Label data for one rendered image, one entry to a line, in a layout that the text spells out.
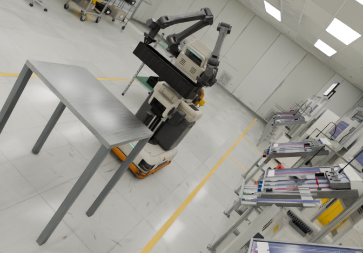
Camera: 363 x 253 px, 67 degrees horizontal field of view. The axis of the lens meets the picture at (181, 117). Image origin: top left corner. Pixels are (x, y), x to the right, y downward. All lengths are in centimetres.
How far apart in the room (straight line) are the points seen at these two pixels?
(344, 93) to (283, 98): 203
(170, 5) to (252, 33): 364
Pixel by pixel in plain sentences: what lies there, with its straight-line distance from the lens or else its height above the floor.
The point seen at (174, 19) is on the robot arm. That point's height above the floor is 141.
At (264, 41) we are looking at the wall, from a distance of 1131.
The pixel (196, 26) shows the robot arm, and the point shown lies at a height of 146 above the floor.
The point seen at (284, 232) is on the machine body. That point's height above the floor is 59.
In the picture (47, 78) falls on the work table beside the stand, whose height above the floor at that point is 80.
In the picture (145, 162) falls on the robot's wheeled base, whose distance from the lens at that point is 264.
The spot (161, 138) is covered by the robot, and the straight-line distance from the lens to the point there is 288.
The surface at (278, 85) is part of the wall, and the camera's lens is 1116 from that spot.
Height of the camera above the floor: 150
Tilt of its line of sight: 17 degrees down
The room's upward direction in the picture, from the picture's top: 38 degrees clockwise
